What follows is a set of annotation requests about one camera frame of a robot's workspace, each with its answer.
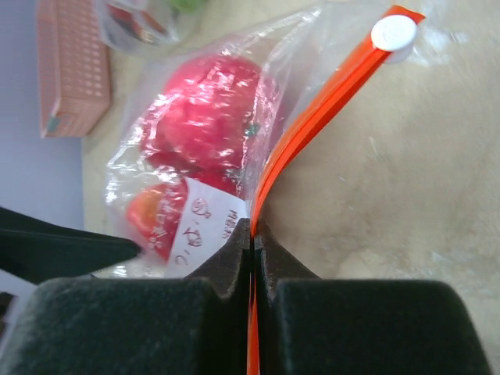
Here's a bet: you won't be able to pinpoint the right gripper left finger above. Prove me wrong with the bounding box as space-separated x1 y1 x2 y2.
1 220 250 374

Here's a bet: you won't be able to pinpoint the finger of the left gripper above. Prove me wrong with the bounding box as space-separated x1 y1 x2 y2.
1 208 141 284

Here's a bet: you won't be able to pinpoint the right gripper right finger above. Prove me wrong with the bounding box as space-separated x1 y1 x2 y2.
253 223 491 374

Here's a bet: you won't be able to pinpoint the pink perforated plastic basket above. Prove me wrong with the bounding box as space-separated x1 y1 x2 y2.
36 0 112 138

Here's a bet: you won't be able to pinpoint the orange zip bag with apples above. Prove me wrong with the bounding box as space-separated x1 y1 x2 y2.
105 2 424 374

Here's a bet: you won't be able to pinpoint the blue zip bag small fruits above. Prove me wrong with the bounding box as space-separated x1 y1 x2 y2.
93 0 208 55

